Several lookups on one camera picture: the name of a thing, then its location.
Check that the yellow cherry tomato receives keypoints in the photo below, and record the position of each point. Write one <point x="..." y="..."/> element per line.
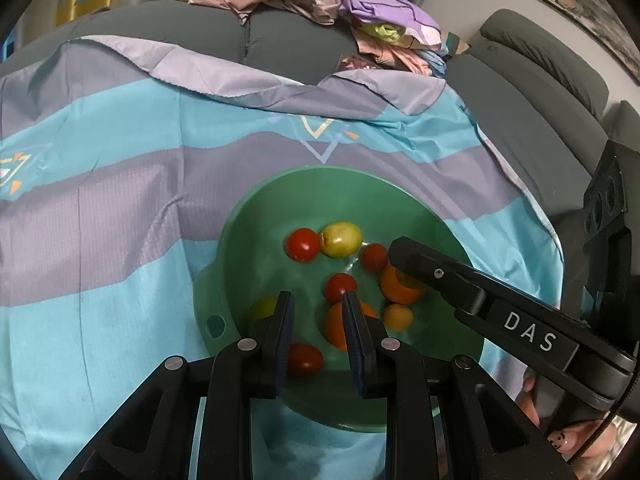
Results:
<point x="397" y="316"/>

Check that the teal patterned cloth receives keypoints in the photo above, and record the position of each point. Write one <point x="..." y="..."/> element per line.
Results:
<point x="455" y="44"/>

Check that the purple cloth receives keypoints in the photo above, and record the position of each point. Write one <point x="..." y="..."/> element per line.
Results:
<point x="390" y="7"/>

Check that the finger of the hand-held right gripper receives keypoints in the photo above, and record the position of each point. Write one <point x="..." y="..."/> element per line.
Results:
<point x="425" y="265"/>

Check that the person's right hand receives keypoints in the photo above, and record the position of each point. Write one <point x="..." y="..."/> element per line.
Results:
<point x="570" y="440"/>

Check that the framed wall picture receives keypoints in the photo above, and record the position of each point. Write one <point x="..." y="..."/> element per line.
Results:
<point x="585" y="5"/>

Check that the grey sofa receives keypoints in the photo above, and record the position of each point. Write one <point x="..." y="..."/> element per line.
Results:
<point x="525" y="110"/>

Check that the pink printed cloth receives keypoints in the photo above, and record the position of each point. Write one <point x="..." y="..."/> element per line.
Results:
<point x="395" y="55"/>

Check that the yellow-green jujube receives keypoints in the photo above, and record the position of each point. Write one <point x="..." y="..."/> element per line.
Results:
<point x="341" y="238"/>
<point x="262" y="307"/>

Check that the green plastic bowl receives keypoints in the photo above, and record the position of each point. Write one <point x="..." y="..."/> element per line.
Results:
<point x="280" y="220"/>

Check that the yellow-green cloth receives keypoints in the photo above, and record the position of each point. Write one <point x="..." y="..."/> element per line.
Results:
<point x="382" y="32"/>

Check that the teal and grey striped blanket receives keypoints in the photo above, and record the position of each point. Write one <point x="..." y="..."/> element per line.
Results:
<point x="125" y="210"/>

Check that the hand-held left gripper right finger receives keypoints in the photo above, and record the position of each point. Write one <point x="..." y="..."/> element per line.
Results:
<point x="354" y="350"/>

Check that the orange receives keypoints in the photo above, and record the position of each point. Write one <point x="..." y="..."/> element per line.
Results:
<point x="332" y="327"/>
<point x="397" y="291"/>

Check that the red cherry tomato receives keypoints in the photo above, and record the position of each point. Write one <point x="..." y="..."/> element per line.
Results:
<point x="340" y="286"/>
<point x="302" y="244"/>
<point x="304" y="358"/>
<point x="375" y="256"/>

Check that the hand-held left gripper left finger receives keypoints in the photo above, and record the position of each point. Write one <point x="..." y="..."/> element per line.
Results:
<point x="284" y="345"/>

